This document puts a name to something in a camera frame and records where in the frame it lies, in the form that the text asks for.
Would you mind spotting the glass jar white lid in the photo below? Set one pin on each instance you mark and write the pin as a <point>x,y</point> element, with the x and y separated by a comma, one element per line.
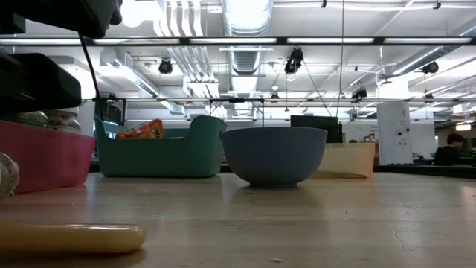
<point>63,119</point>

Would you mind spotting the orange Maruchan ramen packet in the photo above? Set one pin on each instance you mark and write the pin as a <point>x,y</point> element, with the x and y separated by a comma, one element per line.
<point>148,130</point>

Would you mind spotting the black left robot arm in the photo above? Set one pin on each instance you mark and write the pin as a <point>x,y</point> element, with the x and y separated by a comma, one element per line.
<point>56,15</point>

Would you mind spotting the pink plastic tray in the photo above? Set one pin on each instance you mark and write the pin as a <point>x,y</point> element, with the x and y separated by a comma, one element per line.
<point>44,160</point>

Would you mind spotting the small glass spice jar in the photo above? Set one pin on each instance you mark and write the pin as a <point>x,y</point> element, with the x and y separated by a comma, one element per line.
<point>7,175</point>

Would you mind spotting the black ceiling spotlight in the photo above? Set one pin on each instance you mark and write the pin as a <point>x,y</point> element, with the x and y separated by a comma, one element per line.
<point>165,66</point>
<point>359,94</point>
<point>294,61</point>
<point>430,67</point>

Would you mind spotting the teal plastic bin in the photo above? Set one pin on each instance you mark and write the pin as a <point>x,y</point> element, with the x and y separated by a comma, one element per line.
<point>148,156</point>

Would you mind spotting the blue bowl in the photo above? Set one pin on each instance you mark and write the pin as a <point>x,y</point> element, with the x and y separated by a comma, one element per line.
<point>275,156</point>

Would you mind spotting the black desk monitor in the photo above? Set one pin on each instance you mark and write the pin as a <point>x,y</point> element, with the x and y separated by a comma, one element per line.
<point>316,121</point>

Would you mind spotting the orange plastic tray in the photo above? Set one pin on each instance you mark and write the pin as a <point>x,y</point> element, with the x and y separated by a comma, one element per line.
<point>349,160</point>

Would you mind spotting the white square column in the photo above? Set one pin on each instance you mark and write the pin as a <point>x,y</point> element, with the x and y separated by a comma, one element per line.
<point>394,130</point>

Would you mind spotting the person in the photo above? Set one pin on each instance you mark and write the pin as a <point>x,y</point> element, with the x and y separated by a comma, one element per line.
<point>446,154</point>

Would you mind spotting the silver ventilation duct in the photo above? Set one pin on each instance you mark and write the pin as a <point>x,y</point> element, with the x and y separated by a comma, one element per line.
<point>427,56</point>
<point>247,22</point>

